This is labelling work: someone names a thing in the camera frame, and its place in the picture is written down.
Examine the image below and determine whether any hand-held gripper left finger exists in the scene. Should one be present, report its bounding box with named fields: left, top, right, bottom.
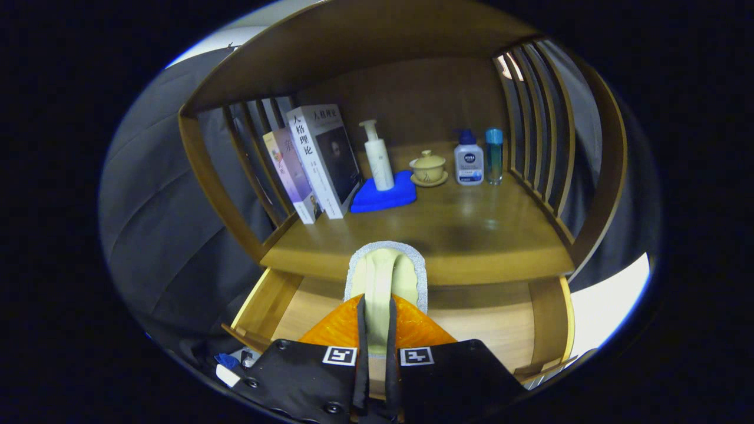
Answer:
left=233, top=293, right=369, bottom=424

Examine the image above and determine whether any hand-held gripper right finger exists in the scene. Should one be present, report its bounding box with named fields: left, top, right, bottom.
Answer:
left=386, top=293, right=527, bottom=424

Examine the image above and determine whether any brown wooden drawer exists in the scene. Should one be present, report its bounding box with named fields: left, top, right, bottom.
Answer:
left=223, top=268, right=577, bottom=383

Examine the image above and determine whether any yellow grey sponge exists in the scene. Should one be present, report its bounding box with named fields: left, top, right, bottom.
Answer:
left=343, top=240, right=429, bottom=354

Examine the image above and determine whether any wooden countertop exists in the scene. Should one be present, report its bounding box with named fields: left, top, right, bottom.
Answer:
left=259, top=141, right=575, bottom=286

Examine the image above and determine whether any brown wooden cabinet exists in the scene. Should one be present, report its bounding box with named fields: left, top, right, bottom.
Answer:
left=178, top=0, right=628, bottom=286

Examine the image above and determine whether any small white block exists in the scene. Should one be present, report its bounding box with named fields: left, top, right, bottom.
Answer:
left=215, top=364, right=242, bottom=388

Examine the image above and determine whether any blue folded cloth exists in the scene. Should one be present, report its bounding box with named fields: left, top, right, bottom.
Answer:
left=350, top=171, right=418, bottom=214

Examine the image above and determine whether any black backdrop cloth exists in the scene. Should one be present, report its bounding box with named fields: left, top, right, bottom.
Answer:
left=99, top=47, right=663, bottom=354

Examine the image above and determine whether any purple book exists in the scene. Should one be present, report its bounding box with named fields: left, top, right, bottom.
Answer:
left=263, top=127, right=323, bottom=225

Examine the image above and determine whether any beige lidded teacup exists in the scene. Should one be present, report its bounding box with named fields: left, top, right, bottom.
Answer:
left=409, top=150, right=449, bottom=188

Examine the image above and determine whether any thick white book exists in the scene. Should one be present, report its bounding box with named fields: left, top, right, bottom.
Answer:
left=286, top=104, right=362, bottom=220

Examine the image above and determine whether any white bottle blue pump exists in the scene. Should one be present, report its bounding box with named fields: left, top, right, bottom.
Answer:
left=454, top=129, right=485, bottom=187

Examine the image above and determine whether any teal bottle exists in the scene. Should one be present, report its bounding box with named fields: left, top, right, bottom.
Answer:
left=485, top=128, right=504, bottom=186

